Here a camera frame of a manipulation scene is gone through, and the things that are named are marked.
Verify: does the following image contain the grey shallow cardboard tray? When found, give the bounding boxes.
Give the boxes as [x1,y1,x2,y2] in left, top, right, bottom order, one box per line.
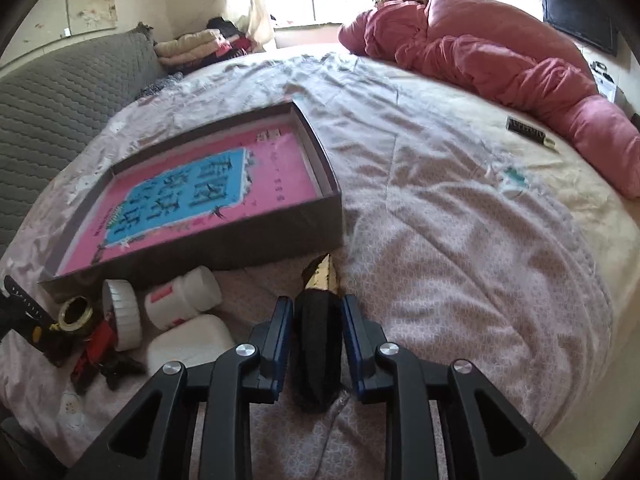
[40,102,343,301]

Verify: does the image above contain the stack of folded clothes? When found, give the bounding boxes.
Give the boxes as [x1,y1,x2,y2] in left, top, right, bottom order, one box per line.
[154,18,258,73]

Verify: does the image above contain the pink quilted duvet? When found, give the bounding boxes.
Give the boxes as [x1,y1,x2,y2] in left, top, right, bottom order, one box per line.
[338,0,639,200]

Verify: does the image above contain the black gold rectangular box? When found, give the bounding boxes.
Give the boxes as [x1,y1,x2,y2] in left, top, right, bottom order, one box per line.
[290,254,343,413]

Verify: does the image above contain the white earbuds case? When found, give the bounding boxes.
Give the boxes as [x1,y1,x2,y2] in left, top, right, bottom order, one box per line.
[146,314,235,375]

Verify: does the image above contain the brass threaded pipe fitting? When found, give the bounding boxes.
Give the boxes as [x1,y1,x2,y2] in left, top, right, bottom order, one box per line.
[58,296,94,335]

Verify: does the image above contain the pink patterned bed sheet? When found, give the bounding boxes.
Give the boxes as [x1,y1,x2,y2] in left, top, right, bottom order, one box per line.
[1,54,614,479]

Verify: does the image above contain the grey quilted headboard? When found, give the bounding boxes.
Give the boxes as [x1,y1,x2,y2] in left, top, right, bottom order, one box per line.
[1,23,165,250]

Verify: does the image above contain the red black lighter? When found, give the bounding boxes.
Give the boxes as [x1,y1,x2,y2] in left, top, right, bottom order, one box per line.
[70,320,146,396]

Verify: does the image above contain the black flat screen television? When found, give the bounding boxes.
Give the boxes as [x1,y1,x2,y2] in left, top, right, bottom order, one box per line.
[541,0,618,56]

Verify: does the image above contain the black yellow digital wristwatch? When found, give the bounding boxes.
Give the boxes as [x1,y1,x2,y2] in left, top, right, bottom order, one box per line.
[0,275,65,367]

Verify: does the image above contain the white ribbed plastic lid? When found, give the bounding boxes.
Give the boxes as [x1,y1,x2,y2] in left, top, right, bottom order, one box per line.
[102,280,142,352]

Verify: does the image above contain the small white pill bottle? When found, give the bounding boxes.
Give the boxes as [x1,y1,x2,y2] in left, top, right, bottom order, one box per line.
[144,266,222,330]

